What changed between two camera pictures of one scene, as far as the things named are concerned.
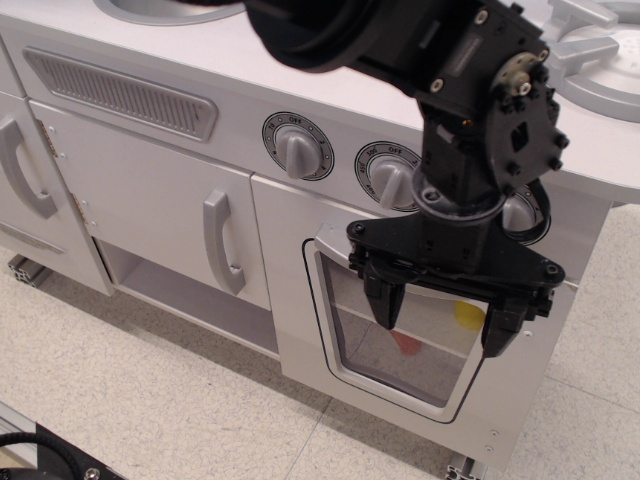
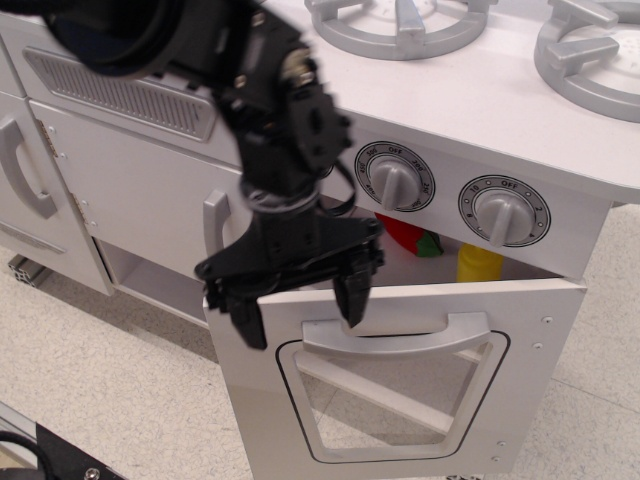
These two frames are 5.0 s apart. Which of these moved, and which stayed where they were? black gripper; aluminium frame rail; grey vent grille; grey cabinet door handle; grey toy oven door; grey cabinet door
Moved: black gripper; grey toy oven door
Stayed: grey cabinet door; aluminium frame rail; grey cabinet door handle; grey vent grille
